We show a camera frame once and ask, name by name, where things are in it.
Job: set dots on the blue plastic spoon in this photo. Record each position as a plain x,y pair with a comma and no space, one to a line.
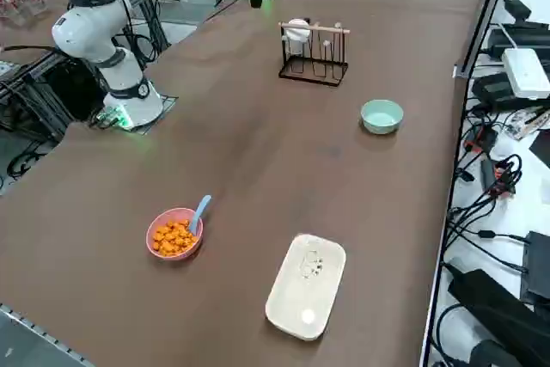
198,214

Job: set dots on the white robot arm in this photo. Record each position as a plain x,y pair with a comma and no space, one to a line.
86,32

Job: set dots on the green bowl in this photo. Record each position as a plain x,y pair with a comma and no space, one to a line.
381,120

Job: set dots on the orange popcorn pile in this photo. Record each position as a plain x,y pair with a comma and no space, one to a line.
172,238

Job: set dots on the pink bowl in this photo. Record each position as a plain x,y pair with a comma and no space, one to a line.
174,253

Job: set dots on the white mug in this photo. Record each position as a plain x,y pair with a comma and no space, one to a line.
297,32

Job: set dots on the black power brick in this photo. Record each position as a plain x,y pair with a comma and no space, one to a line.
494,92
517,8

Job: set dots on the small circuit board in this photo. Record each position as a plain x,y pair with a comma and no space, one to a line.
530,121

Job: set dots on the beige rectangular lidded box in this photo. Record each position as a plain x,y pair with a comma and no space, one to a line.
301,294

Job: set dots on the black rectangular box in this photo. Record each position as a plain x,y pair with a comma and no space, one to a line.
537,264

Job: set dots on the large black adapter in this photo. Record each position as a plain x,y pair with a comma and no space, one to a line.
494,311

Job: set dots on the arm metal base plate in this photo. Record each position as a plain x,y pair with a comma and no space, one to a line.
167,102

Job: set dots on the aluminium camera post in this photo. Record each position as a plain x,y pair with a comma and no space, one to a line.
481,19

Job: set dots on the white post bracket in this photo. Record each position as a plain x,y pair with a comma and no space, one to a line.
462,71

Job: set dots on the aluminium table edge rail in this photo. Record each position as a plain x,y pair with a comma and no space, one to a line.
26,324

